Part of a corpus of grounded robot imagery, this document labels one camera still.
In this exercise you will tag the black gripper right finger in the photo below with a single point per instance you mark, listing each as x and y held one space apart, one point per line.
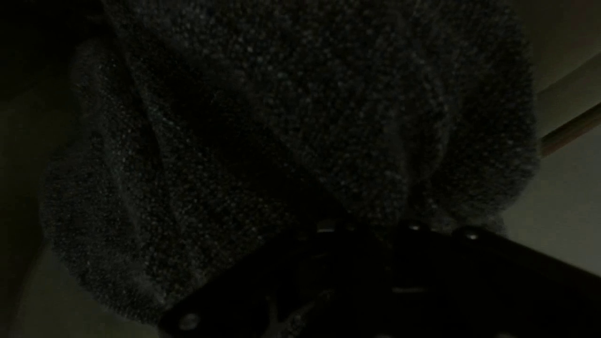
488 283

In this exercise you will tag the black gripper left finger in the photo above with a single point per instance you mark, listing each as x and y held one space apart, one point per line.
338 283

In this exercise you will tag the dark grey fuzzy towel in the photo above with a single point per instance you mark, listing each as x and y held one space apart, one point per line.
282 125

